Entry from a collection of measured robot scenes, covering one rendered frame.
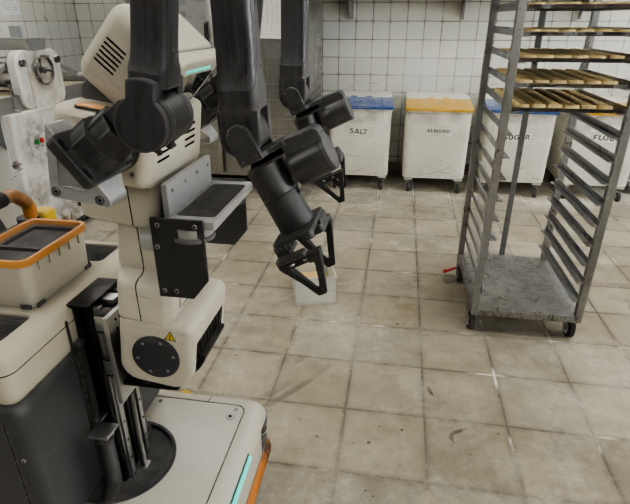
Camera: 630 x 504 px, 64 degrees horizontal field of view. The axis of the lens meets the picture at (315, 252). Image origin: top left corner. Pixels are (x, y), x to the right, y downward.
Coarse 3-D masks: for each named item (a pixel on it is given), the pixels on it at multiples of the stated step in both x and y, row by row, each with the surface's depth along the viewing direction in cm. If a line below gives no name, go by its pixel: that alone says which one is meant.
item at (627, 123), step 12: (624, 120) 190; (624, 132) 191; (624, 144) 193; (624, 156) 194; (612, 168) 198; (612, 180) 199; (612, 192) 201; (600, 216) 206; (600, 228) 207; (600, 240) 209; (588, 276) 217; (588, 288) 219; (576, 312) 225
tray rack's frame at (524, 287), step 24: (600, 0) 226; (480, 96) 250; (480, 120) 255; (576, 120) 248; (504, 240) 281; (456, 264) 281; (504, 264) 274; (528, 264) 274; (504, 288) 250; (528, 288) 250; (552, 288) 250; (480, 312) 232; (504, 312) 230; (528, 312) 229; (552, 312) 229
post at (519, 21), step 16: (512, 48) 185; (512, 64) 187; (512, 80) 189; (512, 96) 192; (496, 144) 201; (496, 160) 202; (496, 176) 205; (496, 192) 208; (480, 256) 221; (480, 272) 224; (480, 288) 227
